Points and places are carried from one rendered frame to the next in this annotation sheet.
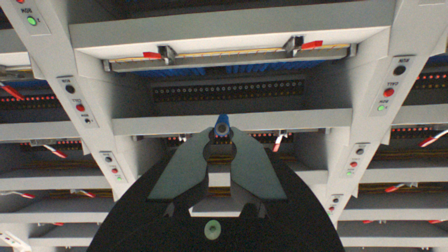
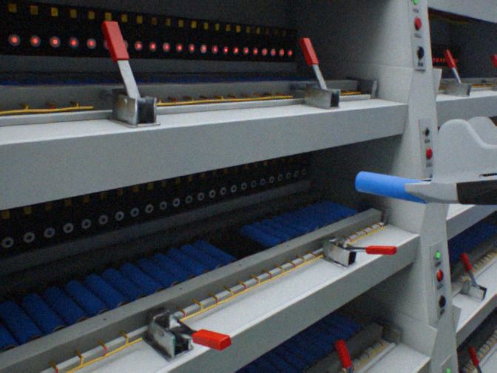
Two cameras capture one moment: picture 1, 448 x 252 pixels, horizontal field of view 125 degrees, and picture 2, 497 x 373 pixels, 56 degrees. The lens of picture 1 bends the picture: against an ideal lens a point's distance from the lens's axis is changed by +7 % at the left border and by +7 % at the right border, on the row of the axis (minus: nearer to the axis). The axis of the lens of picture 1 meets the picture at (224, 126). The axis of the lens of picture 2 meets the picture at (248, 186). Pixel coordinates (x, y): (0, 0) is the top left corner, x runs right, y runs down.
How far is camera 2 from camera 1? 37 cm
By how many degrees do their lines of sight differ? 50
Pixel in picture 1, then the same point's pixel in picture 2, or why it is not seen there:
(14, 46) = (450, 223)
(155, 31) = (356, 280)
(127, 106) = (366, 148)
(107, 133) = (413, 108)
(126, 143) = (391, 80)
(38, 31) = (436, 246)
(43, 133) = (458, 106)
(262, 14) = (242, 358)
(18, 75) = not seen: hidden behind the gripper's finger
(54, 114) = not seen: hidden behind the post
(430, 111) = not seen: outside the picture
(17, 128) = (471, 112)
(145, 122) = (373, 130)
